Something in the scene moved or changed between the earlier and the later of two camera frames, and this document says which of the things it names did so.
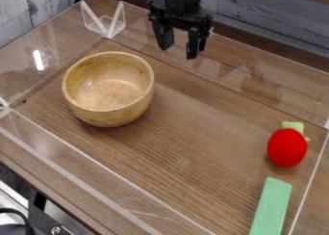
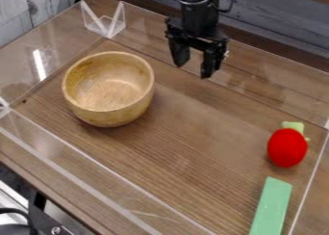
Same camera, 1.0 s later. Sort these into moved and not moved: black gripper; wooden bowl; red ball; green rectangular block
Moved: black gripper
Not moved: red ball; wooden bowl; green rectangular block
